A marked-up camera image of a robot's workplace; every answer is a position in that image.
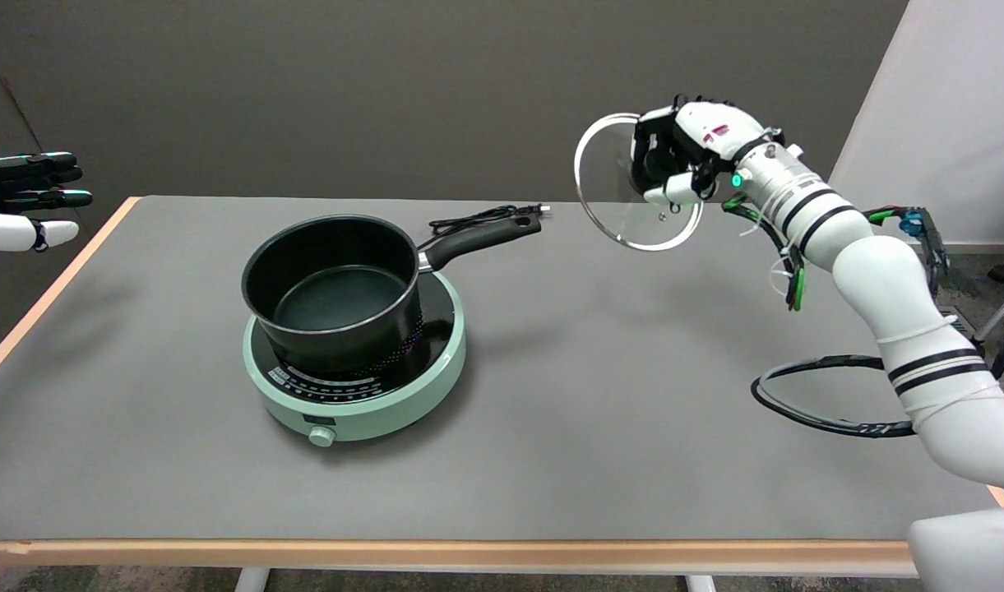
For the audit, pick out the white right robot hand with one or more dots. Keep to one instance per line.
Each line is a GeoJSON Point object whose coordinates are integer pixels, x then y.
{"type": "Point", "coordinates": [715, 127]}

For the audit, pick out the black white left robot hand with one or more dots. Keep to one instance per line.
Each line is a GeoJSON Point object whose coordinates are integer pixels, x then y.
{"type": "Point", "coordinates": [16, 230]}

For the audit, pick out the glass pot lid steel rim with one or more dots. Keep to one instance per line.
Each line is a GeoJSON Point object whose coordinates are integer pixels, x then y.
{"type": "Point", "coordinates": [604, 181]}

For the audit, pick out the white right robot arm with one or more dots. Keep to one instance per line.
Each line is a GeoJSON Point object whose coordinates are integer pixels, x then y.
{"type": "Point", "coordinates": [880, 279]}

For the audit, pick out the black harness with blue connector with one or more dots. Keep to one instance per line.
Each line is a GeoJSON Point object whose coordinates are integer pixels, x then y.
{"type": "Point", "coordinates": [909, 222]}

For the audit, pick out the floor vent grille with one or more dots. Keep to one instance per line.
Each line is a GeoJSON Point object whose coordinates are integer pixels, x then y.
{"type": "Point", "coordinates": [962, 325]}

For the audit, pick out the office chair base with casters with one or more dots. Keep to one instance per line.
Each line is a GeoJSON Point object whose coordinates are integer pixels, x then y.
{"type": "Point", "coordinates": [1000, 271]}

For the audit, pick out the grey table mat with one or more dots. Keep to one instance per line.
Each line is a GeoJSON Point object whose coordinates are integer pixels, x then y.
{"type": "Point", "coordinates": [551, 411]}

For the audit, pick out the green round induction cooker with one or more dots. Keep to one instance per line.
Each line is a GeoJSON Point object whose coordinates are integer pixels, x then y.
{"type": "Point", "coordinates": [370, 419]}

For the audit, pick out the white table leg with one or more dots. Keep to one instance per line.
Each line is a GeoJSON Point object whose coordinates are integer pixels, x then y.
{"type": "Point", "coordinates": [251, 580]}
{"type": "Point", "coordinates": [700, 584]}

